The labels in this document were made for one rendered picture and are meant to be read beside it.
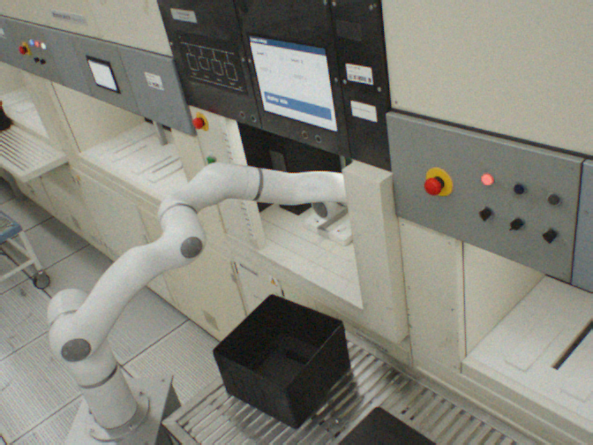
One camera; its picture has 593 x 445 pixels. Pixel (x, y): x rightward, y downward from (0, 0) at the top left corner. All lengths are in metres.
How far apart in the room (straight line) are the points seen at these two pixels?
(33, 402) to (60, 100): 1.50
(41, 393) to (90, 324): 1.76
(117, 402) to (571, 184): 1.31
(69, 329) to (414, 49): 1.05
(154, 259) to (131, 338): 1.85
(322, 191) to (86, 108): 2.02
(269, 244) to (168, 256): 0.73
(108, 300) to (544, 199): 1.06
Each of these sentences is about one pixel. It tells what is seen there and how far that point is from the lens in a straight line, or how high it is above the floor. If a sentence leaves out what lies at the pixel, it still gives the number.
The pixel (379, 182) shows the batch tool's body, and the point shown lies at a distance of 1.44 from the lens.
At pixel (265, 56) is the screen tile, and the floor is 1.63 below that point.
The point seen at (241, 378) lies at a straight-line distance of 1.76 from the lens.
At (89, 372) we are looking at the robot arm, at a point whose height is 1.00.
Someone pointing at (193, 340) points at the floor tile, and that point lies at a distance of 3.25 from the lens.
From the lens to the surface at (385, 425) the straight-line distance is 1.61.
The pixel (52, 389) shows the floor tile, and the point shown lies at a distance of 3.37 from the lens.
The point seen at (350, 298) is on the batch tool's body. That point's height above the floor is 0.87.
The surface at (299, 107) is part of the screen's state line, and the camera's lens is 1.61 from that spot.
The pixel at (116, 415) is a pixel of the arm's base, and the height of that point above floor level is 0.82.
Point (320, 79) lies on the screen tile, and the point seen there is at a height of 1.60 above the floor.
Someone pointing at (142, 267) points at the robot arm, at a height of 1.25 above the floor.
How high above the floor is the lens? 2.14
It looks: 34 degrees down
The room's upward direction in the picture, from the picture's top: 12 degrees counter-clockwise
